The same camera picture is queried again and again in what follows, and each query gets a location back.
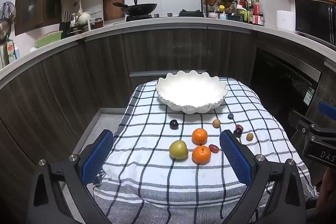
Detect dark sauce bottle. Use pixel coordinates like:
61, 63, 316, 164
248, 1, 255, 24

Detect dark wood base cabinets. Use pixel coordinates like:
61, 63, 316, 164
0, 27, 256, 214

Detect orange mandarin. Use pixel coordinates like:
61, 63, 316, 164
192, 145, 212, 164
192, 128, 208, 145

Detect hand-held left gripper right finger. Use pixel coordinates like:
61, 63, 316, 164
219, 130, 307, 224

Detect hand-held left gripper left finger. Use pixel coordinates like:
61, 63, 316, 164
28, 129, 114, 224

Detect black wok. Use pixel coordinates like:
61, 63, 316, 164
113, 0, 158, 17

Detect white scalloped bowl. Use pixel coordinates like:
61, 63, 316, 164
155, 70, 228, 115

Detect green jujube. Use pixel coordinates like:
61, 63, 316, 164
168, 140, 189, 160

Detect person's right hand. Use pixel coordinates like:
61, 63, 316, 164
316, 168, 336, 214

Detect black gas stove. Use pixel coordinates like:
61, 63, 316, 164
125, 10, 205, 22

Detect green tray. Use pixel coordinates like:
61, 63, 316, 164
34, 30, 63, 48

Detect white countertop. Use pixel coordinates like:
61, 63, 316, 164
0, 15, 336, 80

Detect white teapot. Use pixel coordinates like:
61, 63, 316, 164
77, 11, 91, 25

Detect red liquid bottle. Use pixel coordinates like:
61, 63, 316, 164
253, 0, 264, 26

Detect round wire utensil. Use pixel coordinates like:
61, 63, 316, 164
0, 1, 17, 45

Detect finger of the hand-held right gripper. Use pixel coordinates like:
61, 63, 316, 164
318, 102, 336, 121
289, 110, 319, 136

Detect black knife block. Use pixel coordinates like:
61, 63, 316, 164
59, 11, 72, 33

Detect black built-in dishwasher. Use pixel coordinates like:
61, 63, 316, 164
251, 47, 322, 119

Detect white rice cooker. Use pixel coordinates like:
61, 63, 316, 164
276, 10, 296, 32

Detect blue checked white cloth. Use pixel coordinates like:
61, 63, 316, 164
93, 77, 319, 224

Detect black microwave oven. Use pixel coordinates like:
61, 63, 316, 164
294, 0, 336, 45

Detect dish soap bottle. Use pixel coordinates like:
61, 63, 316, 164
7, 39, 17, 64

